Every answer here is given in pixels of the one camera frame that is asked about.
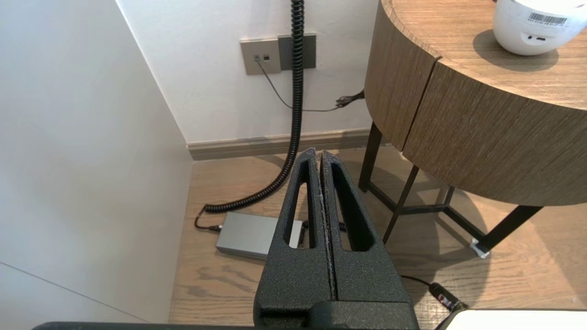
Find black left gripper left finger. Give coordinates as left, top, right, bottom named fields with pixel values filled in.
left=254, top=147, right=338, bottom=328

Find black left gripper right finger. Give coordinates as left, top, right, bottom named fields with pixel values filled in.
left=320, top=149, right=414, bottom=307

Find white round smart speaker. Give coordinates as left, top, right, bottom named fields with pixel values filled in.
left=493, top=0, right=587, bottom=56

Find grey power adapter box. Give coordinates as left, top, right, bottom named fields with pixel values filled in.
left=216, top=212, right=304, bottom=261

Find black metal table legs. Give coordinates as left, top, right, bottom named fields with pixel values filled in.
left=358, top=121, right=544, bottom=259

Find wooden skirting board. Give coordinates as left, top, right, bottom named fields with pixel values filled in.
left=187, top=129, right=373, bottom=161

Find round wooden side table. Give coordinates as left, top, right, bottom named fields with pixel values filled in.
left=365, top=0, right=587, bottom=152

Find black red cable connector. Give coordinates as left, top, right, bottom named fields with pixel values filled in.
left=401, top=275, right=468, bottom=314

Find thin black telephone wire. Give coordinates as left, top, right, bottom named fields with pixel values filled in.
left=255, top=57, right=366, bottom=113

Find black coiled power cable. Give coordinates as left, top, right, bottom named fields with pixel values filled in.
left=194, top=0, right=347, bottom=234

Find beige wall data socket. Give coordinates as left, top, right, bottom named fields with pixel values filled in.
left=240, top=38, right=282, bottom=76

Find dark grey blank wall plate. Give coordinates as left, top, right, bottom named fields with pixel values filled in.
left=278, top=33, right=317, bottom=71

